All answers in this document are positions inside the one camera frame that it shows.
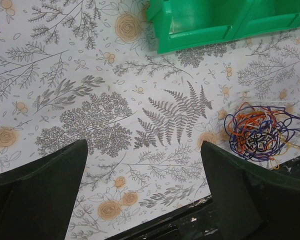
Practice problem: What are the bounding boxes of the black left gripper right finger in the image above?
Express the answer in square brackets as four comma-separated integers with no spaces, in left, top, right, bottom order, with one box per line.
[201,141,300,240]

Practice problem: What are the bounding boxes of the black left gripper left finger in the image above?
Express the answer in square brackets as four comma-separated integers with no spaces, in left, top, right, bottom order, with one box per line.
[0,140,88,240]

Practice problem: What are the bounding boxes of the coloured cable pile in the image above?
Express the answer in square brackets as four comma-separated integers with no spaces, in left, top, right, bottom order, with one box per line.
[224,101,300,170]

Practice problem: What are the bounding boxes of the floral patterned table mat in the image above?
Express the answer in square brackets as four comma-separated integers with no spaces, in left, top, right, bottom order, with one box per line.
[0,0,300,240]

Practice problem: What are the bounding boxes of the green compartment tray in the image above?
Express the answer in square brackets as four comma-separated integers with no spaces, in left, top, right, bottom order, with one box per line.
[146,0,300,54]

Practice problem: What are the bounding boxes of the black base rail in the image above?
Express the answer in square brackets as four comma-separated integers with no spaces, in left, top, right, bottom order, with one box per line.
[103,152,300,240]

